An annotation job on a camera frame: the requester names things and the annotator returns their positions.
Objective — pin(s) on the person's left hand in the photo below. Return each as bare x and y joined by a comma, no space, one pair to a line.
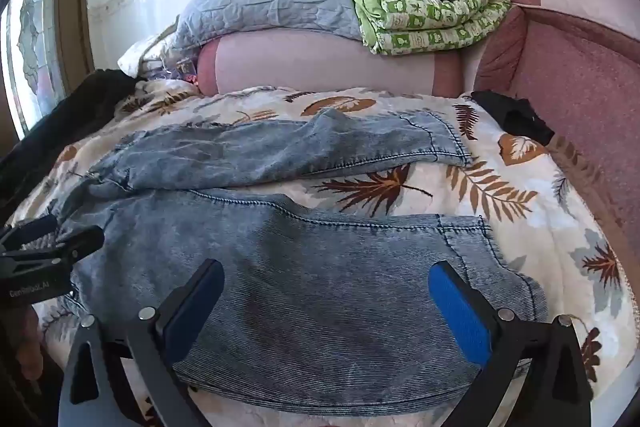
30,337

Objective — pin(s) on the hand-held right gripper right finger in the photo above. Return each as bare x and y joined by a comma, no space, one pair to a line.
460,312

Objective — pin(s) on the small black cloth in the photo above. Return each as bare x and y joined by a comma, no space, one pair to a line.
520,117

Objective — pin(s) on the colourful small packet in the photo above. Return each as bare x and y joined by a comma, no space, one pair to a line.
186,68

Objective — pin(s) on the leaf print blanket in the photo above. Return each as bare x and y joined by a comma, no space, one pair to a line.
500,187

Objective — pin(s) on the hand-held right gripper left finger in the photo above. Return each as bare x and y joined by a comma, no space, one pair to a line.
195,312

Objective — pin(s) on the blue denim pants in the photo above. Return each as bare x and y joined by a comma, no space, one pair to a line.
300,297

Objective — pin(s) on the grey quilted blanket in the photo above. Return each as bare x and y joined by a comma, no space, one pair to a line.
270,2

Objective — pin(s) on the large black garment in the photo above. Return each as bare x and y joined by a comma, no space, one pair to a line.
75,117

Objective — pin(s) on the green printed quilt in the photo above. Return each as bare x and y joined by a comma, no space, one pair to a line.
425,32

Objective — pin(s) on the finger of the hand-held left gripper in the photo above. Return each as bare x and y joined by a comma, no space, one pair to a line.
70,244
30,232

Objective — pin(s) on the white crumpled cloth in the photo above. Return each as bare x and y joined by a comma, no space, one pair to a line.
137,57

